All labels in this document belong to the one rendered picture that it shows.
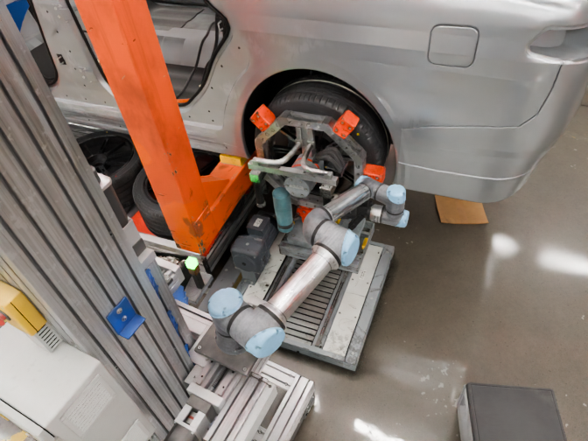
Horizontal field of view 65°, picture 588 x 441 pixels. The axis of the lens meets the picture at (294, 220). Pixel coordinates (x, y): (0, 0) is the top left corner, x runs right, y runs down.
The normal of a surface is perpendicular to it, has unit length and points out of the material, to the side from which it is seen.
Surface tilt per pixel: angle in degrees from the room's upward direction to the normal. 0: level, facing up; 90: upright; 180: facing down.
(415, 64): 90
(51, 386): 0
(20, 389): 0
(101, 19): 90
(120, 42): 90
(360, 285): 0
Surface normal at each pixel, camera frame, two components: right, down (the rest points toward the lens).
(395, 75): -0.38, 0.68
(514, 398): -0.09, -0.69
